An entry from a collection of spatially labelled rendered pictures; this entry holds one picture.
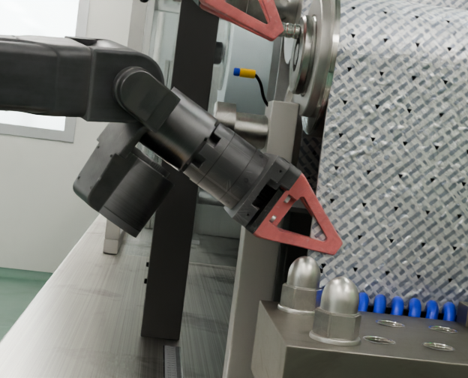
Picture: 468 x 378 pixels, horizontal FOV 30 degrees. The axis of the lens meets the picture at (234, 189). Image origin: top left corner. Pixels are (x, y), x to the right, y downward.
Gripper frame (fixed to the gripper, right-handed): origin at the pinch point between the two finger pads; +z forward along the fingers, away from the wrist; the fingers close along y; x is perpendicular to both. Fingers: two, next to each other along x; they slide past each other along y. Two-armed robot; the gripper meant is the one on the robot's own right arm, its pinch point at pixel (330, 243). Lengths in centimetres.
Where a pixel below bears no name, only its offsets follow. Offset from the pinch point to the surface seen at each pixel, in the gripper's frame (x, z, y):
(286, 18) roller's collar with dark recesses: 19.1, -14.0, -28.6
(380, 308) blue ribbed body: -2.0, 6.1, 3.8
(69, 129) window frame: -39, -72, -555
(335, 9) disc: 16.8, -12.2, 0.1
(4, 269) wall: -149, -50, -556
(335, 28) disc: 15.3, -11.2, 1.0
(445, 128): 14.4, 2.2, 0.2
